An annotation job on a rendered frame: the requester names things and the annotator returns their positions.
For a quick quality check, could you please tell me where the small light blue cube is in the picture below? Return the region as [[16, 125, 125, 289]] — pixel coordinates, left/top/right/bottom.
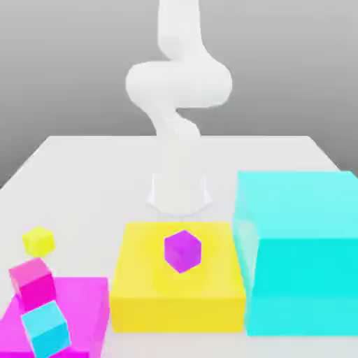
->
[[20, 300, 73, 358]]

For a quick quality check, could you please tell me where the large cyan box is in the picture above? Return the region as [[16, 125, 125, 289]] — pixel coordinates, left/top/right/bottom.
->
[[232, 171, 358, 337]]

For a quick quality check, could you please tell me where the small pink cube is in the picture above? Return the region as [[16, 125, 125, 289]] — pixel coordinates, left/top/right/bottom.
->
[[8, 257, 57, 312]]

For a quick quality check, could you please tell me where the large magenta box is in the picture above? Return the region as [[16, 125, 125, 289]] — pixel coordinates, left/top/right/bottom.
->
[[0, 276, 110, 358]]

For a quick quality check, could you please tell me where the large yellow box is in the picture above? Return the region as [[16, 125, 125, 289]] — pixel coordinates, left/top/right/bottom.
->
[[109, 222, 247, 334]]

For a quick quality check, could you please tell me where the small yellow cube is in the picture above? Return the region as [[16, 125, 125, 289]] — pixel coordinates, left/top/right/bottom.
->
[[22, 225, 56, 258]]

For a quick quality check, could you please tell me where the small purple cube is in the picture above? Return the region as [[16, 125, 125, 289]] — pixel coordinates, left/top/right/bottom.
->
[[164, 229, 203, 274]]

